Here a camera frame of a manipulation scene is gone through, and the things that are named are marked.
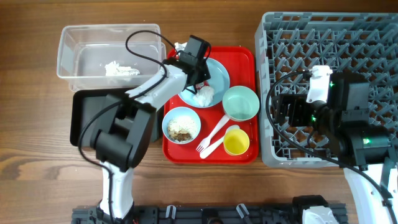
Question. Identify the clear plastic bin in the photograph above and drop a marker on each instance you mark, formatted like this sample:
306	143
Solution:
84	51

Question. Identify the yellow plastic cup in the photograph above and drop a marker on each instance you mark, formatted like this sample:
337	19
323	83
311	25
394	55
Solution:
236	142

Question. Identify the rice and food scraps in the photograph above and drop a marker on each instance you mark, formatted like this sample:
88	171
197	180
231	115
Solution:
182	129

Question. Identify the light blue small bowl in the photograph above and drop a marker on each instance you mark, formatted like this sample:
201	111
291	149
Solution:
180	111

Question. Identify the light blue plate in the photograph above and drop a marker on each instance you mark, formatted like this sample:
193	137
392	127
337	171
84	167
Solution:
219	81

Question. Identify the red serving tray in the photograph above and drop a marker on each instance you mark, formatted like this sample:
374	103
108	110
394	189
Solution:
239	63

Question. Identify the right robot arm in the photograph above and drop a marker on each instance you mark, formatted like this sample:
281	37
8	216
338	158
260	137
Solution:
336	106

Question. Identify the black plastic tray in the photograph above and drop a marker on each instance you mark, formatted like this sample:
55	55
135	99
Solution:
86	103

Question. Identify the white napkin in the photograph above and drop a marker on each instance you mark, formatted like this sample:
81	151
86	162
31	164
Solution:
204	96
114	69

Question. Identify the white plastic fork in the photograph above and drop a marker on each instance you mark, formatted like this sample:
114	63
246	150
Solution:
206	141

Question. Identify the mint green bowl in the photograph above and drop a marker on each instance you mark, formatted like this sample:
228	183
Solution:
240	103

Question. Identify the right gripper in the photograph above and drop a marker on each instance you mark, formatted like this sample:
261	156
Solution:
292	109

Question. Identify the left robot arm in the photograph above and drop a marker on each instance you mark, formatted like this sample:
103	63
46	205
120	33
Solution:
122	129

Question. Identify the white plastic spoon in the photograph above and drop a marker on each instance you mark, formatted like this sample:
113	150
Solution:
209	150

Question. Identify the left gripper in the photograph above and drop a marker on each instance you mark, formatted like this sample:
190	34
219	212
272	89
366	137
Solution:
205	69

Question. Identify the red sauce packet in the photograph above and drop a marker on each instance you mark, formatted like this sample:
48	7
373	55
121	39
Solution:
200	85

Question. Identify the grey dishwasher rack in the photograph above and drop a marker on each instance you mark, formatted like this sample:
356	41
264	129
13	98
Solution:
364	43

